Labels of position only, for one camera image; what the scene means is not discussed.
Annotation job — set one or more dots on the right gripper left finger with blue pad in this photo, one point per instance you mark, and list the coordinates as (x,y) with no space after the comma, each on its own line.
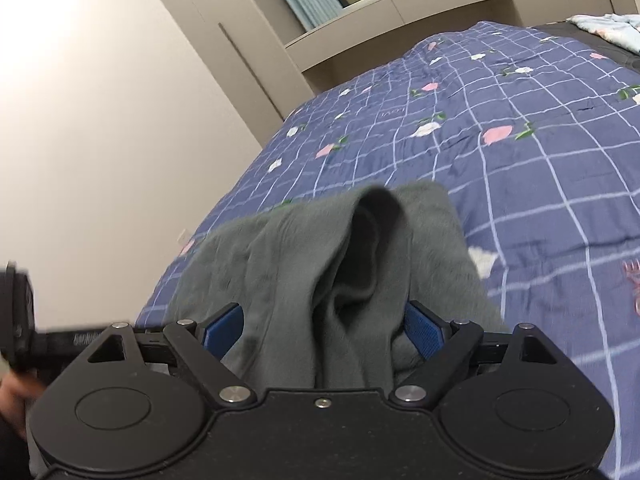
(199,348)

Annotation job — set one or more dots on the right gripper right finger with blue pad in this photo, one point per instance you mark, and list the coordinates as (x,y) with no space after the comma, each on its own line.
(446,348)

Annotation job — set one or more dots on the grey fleece pants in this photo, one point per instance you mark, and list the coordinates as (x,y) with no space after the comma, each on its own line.
(323,286)

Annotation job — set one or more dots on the person's hand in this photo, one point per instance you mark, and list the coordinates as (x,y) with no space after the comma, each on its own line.
(16,391)

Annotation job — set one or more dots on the blue checked floral quilt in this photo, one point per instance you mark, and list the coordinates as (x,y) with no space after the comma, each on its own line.
(536,138)

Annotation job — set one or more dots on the beige wardrobe cabinet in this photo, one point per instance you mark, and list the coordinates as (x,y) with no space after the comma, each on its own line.
(245,55)

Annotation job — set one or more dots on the beige shelf above bed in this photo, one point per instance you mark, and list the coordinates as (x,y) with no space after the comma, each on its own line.
(374,32)

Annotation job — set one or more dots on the light floral bedding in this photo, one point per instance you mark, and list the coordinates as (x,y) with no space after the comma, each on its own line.
(621,30)

